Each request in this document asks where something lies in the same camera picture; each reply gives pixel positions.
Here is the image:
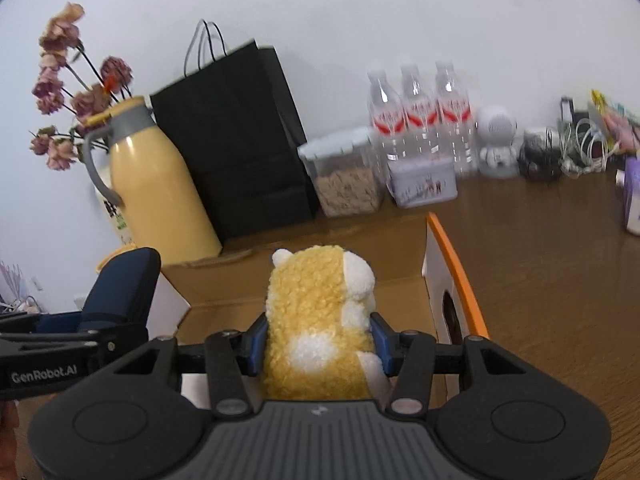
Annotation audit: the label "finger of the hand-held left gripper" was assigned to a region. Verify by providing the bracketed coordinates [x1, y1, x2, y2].
[0, 311, 151, 361]

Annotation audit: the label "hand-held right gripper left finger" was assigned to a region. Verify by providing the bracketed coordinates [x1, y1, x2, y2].
[112, 312, 271, 418]

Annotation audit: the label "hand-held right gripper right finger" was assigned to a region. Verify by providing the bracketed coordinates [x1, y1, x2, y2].
[370, 312, 528, 418]

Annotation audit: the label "yellow plush toy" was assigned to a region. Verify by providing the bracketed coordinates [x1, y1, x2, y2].
[262, 246, 393, 402]

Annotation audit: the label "cardboard box with orange edge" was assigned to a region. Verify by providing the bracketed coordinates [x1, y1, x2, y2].
[147, 212, 491, 411]

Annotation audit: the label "white milk carton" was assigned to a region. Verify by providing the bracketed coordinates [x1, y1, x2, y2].
[95, 185, 136, 248]

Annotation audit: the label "pale printed tin box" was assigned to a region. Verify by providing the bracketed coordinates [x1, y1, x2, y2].
[387, 156, 458, 209]

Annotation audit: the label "yellow thermos jug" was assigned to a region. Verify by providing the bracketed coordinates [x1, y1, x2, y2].
[82, 96, 223, 267]

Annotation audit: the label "clear cereal container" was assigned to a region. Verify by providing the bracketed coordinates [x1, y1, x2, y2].
[298, 127, 386, 218]

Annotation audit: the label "black paper bag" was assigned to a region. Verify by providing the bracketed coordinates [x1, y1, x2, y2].
[150, 19, 321, 248]

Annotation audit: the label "clear water bottle red label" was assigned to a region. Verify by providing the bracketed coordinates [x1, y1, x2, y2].
[434, 60, 479, 178]
[400, 64, 442, 161]
[367, 71, 407, 163]

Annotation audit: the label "white robot figurine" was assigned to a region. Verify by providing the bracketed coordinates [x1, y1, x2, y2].
[475, 105, 521, 179]

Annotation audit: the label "dried pink flowers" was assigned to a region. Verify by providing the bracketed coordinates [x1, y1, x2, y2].
[29, 2, 135, 171]

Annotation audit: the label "black round gadget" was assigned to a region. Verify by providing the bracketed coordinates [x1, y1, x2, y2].
[517, 126, 563, 182]

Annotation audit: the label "purple tissue pack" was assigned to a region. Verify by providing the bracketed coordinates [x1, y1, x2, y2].
[621, 155, 640, 236]

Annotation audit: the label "colourful snack packets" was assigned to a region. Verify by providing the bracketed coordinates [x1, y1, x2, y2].
[587, 90, 640, 157]

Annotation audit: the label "bundle of white cables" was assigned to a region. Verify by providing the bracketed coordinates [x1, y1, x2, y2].
[557, 117, 626, 176]

